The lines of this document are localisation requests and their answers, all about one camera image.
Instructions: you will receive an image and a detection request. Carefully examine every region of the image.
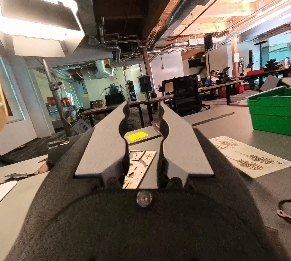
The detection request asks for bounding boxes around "metal light stand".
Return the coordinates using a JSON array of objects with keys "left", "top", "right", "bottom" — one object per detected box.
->
[{"left": 41, "top": 58, "right": 72, "bottom": 137}]

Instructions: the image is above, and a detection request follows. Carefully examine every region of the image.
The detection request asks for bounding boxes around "green plastic bin stack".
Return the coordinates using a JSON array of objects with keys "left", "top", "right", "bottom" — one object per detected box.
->
[{"left": 246, "top": 86, "right": 291, "bottom": 137}]

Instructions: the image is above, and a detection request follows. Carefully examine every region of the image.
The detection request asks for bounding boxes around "long dark office table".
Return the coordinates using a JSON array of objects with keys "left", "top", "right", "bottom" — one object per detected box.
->
[{"left": 80, "top": 101, "right": 146, "bottom": 128}]

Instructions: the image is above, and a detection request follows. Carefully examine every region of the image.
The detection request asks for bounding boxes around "small wooden parts sheet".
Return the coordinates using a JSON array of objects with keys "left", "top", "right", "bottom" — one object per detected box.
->
[{"left": 122, "top": 151, "right": 157, "bottom": 190}]

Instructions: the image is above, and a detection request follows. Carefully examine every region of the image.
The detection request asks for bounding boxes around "black cabinet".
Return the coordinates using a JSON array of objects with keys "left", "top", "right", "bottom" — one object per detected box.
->
[{"left": 104, "top": 93, "right": 126, "bottom": 107}]

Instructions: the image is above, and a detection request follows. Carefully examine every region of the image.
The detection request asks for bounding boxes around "framed panel on stand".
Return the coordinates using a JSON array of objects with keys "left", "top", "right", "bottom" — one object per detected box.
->
[{"left": 138, "top": 75, "right": 153, "bottom": 116}]

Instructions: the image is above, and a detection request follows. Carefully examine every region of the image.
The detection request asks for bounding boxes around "dark labelled case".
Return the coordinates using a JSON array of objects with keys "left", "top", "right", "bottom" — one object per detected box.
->
[{"left": 47, "top": 138, "right": 70, "bottom": 168}]

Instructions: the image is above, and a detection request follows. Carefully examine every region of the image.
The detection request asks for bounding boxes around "black mesh office chair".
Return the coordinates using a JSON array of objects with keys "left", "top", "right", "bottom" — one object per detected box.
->
[{"left": 173, "top": 76, "right": 210, "bottom": 117}]

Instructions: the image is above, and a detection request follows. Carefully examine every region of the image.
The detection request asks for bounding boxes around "white cutout board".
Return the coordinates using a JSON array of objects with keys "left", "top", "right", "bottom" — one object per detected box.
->
[{"left": 0, "top": 181, "right": 17, "bottom": 203}]

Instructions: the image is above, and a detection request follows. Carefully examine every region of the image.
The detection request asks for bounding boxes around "black hanging speaker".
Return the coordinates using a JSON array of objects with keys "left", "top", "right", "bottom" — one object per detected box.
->
[{"left": 203, "top": 34, "right": 213, "bottom": 52}]

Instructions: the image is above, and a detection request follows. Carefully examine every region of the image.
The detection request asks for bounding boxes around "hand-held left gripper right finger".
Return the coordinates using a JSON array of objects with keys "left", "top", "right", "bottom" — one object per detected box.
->
[{"left": 156, "top": 102, "right": 214, "bottom": 188}]

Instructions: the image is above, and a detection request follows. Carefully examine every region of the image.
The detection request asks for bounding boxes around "printed instruction sheet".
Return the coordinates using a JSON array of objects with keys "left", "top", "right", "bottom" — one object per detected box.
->
[{"left": 209, "top": 136, "right": 291, "bottom": 180}]

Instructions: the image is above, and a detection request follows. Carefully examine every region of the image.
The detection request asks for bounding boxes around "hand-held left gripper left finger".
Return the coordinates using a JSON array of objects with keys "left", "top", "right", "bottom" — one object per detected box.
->
[{"left": 75, "top": 101, "right": 130, "bottom": 180}]

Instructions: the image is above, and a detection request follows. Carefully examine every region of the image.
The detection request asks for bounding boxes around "yellow sticky note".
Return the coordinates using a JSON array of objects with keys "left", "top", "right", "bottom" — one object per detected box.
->
[{"left": 126, "top": 132, "right": 150, "bottom": 142}]

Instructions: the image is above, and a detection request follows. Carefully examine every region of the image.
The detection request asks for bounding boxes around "studio light panel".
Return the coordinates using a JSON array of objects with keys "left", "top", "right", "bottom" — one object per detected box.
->
[{"left": 0, "top": 0, "right": 85, "bottom": 58}]

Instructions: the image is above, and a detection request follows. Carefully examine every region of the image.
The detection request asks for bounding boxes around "black knobbly device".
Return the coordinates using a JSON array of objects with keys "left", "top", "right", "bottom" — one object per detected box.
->
[
  {"left": 215, "top": 71, "right": 231, "bottom": 85},
  {"left": 265, "top": 59, "right": 278, "bottom": 71}
]

